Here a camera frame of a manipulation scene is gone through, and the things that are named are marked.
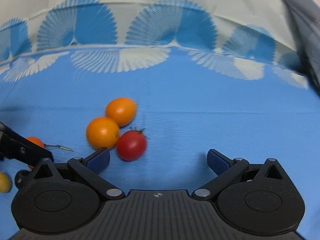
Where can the round orange kumquat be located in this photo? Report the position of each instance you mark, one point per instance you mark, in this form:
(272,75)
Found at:
(102,132)

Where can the grey cloth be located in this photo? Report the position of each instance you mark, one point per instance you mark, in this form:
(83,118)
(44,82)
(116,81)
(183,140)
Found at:
(300,30)

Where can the blue fan-print bedsheet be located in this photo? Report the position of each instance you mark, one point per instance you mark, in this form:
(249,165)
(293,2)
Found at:
(200,120)

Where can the red cherry tomato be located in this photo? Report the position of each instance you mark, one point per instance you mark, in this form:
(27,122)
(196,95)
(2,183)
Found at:
(131,145)

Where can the small yellow fruit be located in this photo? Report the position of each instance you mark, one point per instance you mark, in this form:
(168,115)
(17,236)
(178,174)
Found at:
(3,182)

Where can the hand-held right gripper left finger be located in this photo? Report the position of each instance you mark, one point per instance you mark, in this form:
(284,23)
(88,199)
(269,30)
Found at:
(98,161)

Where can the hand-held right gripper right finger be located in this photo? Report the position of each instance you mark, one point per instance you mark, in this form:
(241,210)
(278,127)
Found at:
(217,162)

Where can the orange mandarin with leaf stem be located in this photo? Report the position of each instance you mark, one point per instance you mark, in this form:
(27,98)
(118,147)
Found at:
(36,142)

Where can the small oval orange kumquat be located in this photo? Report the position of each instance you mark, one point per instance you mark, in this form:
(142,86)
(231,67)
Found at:
(121,111)

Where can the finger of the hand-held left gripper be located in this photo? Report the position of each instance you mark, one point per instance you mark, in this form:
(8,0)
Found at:
(22,178)
(25,150)

